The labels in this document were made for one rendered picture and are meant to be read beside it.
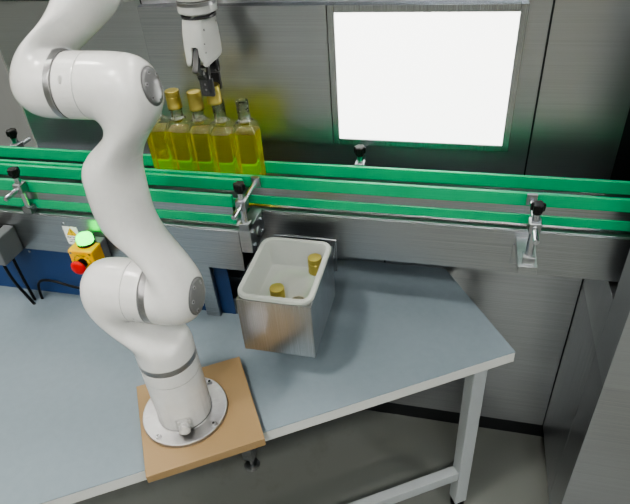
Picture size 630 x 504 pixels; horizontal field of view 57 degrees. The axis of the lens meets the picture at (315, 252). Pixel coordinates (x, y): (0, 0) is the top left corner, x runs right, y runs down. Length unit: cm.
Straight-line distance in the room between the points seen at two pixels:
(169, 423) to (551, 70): 114
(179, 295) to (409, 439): 137
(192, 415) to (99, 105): 69
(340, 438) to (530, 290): 91
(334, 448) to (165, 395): 107
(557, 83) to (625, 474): 99
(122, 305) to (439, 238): 74
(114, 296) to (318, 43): 74
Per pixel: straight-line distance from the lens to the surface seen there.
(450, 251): 142
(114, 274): 110
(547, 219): 140
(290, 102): 150
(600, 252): 144
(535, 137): 151
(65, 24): 96
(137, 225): 101
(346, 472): 215
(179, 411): 129
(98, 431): 145
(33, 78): 96
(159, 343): 117
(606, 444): 166
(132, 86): 88
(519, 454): 226
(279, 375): 144
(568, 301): 181
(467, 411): 169
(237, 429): 133
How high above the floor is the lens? 183
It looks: 37 degrees down
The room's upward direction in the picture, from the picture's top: 5 degrees counter-clockwise
